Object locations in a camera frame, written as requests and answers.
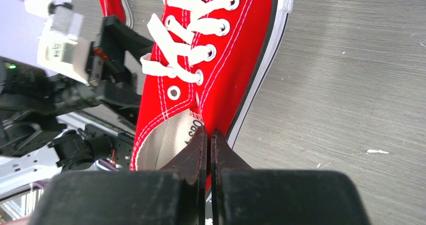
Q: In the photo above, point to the white shoelace of sneaker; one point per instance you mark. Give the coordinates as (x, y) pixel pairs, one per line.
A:
(175, 40)

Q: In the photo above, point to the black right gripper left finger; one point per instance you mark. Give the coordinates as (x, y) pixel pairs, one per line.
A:
(190, 165)

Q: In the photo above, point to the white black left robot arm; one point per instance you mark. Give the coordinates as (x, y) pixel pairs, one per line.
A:
(36, 144)

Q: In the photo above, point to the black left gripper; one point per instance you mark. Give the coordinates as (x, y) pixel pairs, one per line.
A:
(115, 85)

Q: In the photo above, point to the red canvas sneaker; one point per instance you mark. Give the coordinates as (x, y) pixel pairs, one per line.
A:
(119, 8)
(171, 110)

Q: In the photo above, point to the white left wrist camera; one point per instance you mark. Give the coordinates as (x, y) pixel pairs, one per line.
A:
(61, 48)

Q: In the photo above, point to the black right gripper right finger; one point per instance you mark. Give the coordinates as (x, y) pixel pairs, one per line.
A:
(225, 162)

